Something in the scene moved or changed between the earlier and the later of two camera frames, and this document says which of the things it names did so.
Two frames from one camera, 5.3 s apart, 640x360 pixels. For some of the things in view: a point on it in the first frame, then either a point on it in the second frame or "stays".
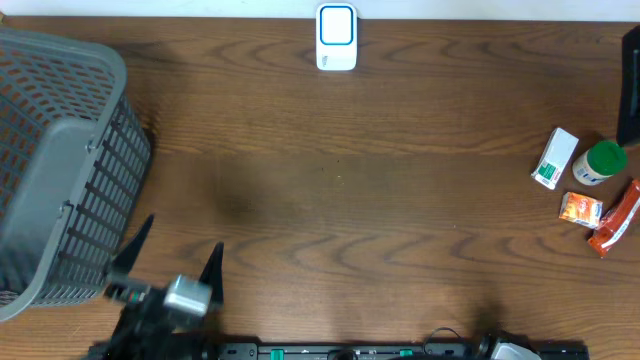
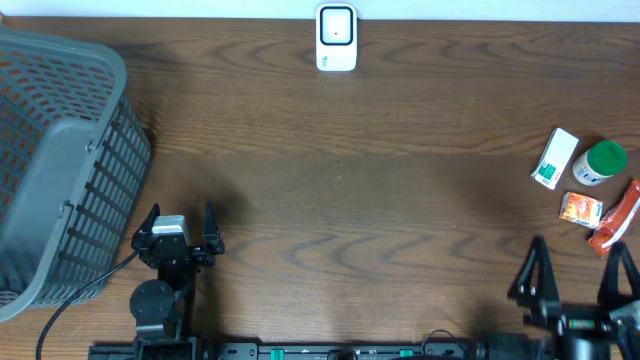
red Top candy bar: [615, 224] stays
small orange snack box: [581, 209] stays
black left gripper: [131, 295] → [213, 240]
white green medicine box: [554, 158] stays
